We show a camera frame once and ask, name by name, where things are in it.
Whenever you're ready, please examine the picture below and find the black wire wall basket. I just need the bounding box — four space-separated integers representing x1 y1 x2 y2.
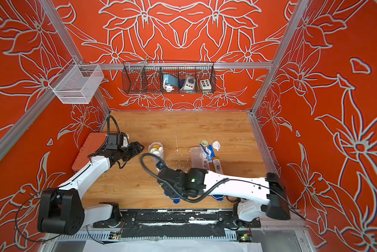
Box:
121 60 216 95

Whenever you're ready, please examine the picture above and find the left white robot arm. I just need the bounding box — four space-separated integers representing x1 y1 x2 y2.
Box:
37 141 144 236

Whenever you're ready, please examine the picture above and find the white capped bottle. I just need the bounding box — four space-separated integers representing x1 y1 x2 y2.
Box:
203 158 209 171

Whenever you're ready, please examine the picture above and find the blue toothbrush in wrapper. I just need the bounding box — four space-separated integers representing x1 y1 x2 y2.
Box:
200 144 214 163

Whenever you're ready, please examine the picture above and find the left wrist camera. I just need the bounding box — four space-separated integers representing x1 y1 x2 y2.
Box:
106 132 129 150

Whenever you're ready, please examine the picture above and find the clear acrylic wall bin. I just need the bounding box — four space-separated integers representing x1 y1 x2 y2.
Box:
50 65 104 105

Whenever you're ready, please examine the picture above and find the aluminium frame corner post right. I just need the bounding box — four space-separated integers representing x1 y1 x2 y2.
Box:
248 0 309 118

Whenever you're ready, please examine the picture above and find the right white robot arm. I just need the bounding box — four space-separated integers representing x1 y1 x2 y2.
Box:
157 167 290 222

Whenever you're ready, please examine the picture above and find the clear container blue lid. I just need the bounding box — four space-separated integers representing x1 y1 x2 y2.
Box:
190 147 205 169
148 142 165 160

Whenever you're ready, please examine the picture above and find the blue white item in basket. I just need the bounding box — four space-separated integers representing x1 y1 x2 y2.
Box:
162 74 179 92

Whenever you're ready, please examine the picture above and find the yellow capped bottle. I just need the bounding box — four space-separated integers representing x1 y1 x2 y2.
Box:
212 157 224 175

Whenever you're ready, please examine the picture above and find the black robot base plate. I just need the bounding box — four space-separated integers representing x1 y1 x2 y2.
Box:
92 209 262 229

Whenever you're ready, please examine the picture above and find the white button box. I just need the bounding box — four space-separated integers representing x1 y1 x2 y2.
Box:
199 79 212 93

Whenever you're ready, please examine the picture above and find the red plastic tool case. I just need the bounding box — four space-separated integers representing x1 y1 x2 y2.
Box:
72 132 107 172

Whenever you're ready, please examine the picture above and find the white round dial device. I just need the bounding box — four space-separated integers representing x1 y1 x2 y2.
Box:
180 75 196 92

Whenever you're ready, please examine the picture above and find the white round soap packet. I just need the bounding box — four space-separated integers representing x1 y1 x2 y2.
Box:
212 141 221 151

